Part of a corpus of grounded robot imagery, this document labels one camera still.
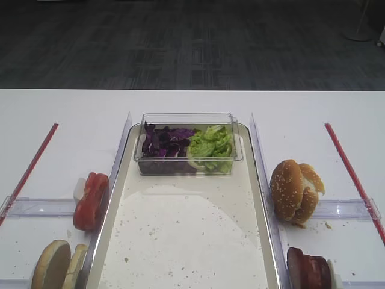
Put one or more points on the pale bun bottom slice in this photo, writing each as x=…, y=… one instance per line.
x=75, y=267

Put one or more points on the green lettuce leaves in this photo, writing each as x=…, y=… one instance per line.
x=210, y=150

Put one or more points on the red tomato slices stack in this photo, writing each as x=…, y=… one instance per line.
x=88, y=209

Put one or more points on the brown meat patties stack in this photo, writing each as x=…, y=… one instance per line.
x=307, y=271

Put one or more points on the clear plastic salad container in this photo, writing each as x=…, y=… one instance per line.
x=193, y=121

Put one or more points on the purple cabbage leaves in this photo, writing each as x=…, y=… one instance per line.
x=165, y=142

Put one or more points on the cream metal serving tray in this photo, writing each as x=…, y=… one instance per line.
x=185, y=231

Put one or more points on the sesame burger bun tops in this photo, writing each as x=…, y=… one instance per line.
x=295, y=190

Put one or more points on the right red tape strip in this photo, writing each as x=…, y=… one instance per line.
x=355, y=177

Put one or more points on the red tape strip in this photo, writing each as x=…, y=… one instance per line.
x=28, y=174
x=355, y=177

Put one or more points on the left clear acrylic divider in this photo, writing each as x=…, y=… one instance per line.
x=105, y=204

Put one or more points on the left red tape strip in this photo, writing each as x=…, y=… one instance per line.
x=28, y=174

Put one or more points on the plain bun bottom slice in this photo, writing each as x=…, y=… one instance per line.
x=52, y=265

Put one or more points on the white patty support block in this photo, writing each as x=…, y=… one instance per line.
x=336, y=281

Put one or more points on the white stand base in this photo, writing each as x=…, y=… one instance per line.
x=360, y=33

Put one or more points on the clear rail behind buns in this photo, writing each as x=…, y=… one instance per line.
x=355, y=209

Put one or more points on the clear rail behind tomatoes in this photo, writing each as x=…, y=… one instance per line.
x=34, y=207

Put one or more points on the clear rail under left buns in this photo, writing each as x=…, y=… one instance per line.
x=15, y=283

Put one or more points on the clear rail behind patties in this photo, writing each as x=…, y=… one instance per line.
x=363, y=285

